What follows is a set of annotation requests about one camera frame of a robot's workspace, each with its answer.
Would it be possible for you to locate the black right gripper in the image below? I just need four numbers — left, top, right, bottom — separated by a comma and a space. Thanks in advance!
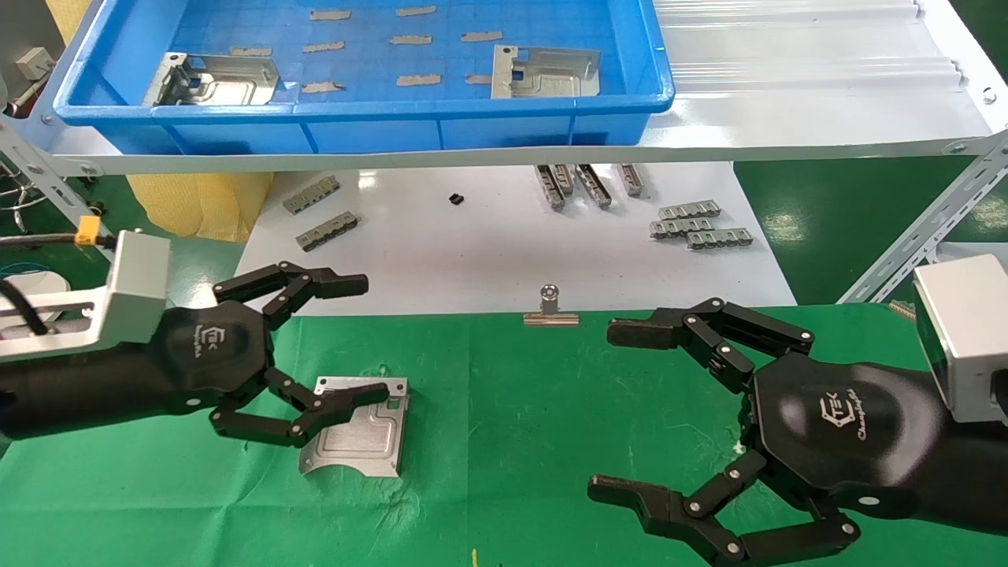
587, 298, 950, 566

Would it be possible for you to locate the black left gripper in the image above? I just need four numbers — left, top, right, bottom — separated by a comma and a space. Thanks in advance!
152, 262, 391, 448

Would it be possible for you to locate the curved-edge sheet metal bracket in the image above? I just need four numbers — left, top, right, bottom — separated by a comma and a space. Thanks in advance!
298, 376, 410, 479

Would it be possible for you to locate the green table cloth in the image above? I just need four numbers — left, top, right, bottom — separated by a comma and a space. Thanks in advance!
0, 306, 1008, 567

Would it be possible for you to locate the silver binder clip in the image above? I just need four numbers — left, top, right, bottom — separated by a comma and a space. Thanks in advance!
524, 284, 580, 327

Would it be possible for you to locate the yellow mesh bag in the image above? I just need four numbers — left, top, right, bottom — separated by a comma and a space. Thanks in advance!
46, 0, 275, 243

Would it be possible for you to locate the blue plastic tray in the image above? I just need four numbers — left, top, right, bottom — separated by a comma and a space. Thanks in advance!
54, 0, 676, 155

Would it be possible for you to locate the chrome chair base with casters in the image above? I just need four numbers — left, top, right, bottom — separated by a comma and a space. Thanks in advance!
0, 157, 107, 237

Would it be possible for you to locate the white round stand base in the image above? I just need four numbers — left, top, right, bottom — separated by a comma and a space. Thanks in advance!
0, 270, 70, 304

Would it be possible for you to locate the perforated metal angle strut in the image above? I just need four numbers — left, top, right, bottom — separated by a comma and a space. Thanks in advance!
0, 118, 183, 317
836, 130, 1008, 306

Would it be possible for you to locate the white corrugated shelf panel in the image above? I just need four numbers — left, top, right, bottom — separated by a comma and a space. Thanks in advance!
31, 0, 995, 176

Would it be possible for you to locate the small grey box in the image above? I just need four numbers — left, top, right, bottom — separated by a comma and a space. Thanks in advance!
16, 47, 56, 81

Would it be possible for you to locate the black cable with yellow connector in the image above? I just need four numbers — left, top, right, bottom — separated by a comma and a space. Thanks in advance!
0, 219, 101, 251

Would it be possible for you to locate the metal bracket with black clip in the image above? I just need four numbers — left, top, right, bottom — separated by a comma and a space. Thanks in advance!
143, 52, 280, 106

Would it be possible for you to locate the plain black cable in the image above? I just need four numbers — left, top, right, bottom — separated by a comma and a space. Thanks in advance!
0, 280, 50, 335

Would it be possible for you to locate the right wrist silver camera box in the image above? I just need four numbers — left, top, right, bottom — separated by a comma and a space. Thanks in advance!
913, 254, 1008, 424

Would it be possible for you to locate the flat notched sheet metal bracket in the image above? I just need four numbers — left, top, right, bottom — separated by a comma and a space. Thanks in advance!
491, 45, 602, 100

